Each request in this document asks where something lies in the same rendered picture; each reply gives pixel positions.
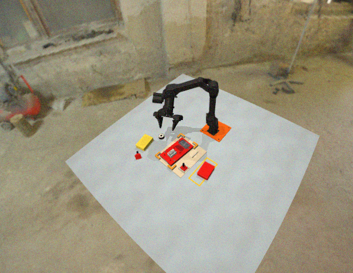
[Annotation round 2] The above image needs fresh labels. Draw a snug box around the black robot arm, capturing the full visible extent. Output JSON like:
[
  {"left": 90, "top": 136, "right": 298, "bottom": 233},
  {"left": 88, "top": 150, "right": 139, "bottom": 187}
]
[{"left": 152, "top": 77, "right": 219, "bottom": 135}]

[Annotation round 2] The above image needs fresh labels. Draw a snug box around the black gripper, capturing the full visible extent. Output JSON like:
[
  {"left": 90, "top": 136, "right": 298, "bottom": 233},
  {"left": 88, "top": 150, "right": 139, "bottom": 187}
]
[{"left": 153, "top": 104, "right": 183, "bottom": 131}]

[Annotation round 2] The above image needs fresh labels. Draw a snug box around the yellow rectangular block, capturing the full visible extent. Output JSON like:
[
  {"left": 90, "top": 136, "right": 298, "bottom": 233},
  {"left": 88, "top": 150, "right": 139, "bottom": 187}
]
[{"left": 136, "top": 134, "right": 154, "bottom": 151}]

